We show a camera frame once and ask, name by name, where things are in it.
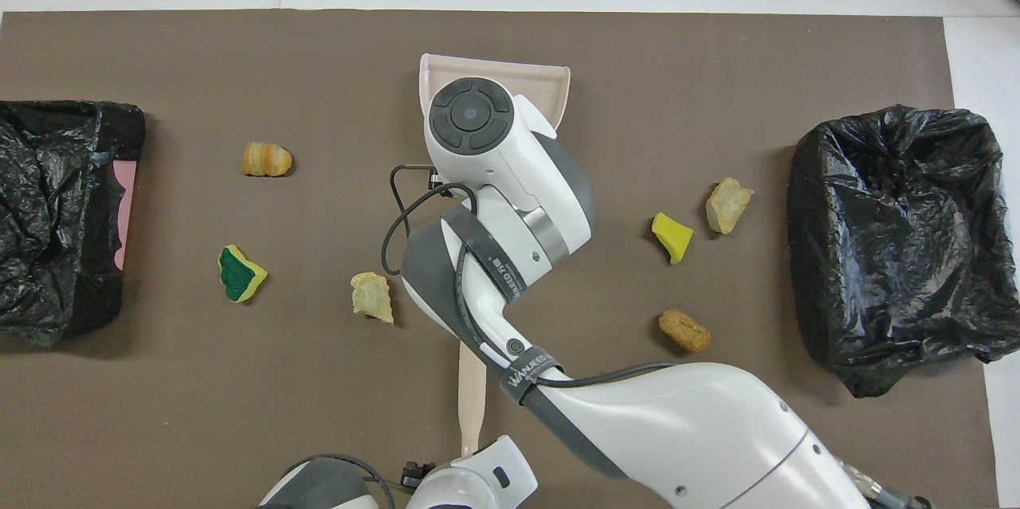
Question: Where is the black trash bag bin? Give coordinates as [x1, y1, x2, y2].
[787, 104, 1007, 398]

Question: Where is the rounded striped bread roll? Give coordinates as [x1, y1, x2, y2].
[241, 142, 293, 178]

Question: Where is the black bag over pink bin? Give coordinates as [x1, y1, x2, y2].
[0, 100, 147, 348]

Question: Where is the brown peanut shaped bread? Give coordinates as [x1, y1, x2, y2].
[658, 308, 712, 354]

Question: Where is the brown table mat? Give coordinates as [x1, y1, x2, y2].
[0, 10, 1001, 509]

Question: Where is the beige plastic dustpan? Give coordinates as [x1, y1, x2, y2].
[419, 53, 571, 131]

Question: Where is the pink plastic bin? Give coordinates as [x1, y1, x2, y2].
[112, 160, 138, 271]

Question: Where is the green and yellow sponge piece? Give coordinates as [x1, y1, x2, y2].
[218, 245, 269, 303]

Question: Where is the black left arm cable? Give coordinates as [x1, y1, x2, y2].
[287, 453, 437, 509]

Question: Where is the yellow sponge wedge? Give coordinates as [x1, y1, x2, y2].
[651, 211, 694, 265]

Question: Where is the beige hand brush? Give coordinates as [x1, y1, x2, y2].
[457, 342, 485, 458]

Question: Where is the striped bread chunk pale face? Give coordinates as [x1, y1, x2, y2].
[351, 272, 395, 325]

